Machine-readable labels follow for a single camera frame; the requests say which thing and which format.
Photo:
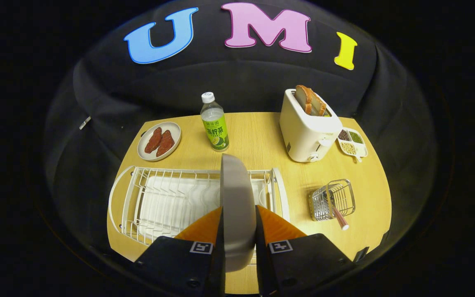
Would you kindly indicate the pile of soybeans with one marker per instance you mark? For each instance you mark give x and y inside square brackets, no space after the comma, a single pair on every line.
[348,148]

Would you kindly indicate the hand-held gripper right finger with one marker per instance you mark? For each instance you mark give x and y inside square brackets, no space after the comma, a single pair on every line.
[262,268]

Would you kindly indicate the white divided snack dish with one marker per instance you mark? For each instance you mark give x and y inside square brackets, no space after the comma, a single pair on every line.
[362,150]

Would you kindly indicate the pile of green beans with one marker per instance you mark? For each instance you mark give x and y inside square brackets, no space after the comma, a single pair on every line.
[356,137]

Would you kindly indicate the black backdrop cloth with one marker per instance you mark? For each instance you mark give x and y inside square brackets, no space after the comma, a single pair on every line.
[241,78]

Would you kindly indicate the toast slice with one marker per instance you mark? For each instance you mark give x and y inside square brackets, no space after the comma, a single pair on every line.
[302,99]
[319,105]

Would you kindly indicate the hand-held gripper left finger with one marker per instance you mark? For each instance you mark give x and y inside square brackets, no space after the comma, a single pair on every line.
[219,264]

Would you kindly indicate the silver clip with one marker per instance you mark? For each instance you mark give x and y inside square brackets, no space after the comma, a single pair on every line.
[85,123]

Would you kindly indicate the small grey dish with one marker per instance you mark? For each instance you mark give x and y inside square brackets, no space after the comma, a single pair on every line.
[146,150]

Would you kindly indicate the grey round plate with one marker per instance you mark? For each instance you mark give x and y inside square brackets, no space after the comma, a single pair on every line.
[237,206]

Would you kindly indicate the green label drink bottle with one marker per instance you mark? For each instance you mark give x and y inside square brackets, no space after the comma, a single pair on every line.
[215,128]

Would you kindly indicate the white toaster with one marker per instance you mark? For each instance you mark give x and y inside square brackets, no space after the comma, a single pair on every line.
[303,136]

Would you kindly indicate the pile of red beans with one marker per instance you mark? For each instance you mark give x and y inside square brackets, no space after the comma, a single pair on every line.
[344,135]

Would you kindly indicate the red sausage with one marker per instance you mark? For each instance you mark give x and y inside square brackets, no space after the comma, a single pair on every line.
[165,143]
[153,140]

